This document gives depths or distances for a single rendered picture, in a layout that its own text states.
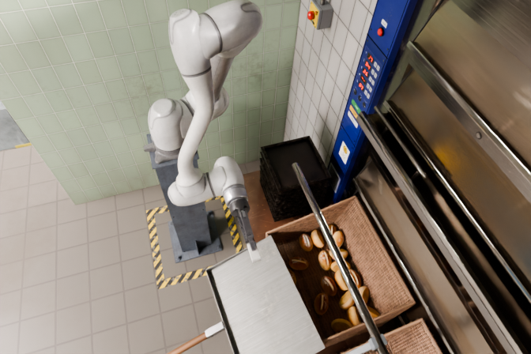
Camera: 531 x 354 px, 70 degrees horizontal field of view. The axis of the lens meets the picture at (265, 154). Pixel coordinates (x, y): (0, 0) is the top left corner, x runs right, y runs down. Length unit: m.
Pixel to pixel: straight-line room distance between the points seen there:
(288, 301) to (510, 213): 0.97
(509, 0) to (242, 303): 1.49
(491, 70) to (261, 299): 1.28
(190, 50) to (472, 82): 0.80
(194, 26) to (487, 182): 0.96
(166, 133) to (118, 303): 1.31
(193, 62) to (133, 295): 1.79
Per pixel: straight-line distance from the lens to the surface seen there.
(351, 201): 1.96
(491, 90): 1.16
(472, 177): 1.29
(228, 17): 1.23
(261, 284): 1.83
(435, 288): 1.66
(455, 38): 1.25
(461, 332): 1.65
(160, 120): 1.66
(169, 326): 2.55
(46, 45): 2.09
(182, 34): 1.17
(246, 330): 1.82
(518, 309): 1.30
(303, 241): 2.00
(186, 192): 1.44
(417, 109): 1.41
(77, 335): 2.68
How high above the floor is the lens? 2.44
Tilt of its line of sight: 52 degrees down
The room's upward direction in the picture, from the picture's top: 4 degrees clockwise
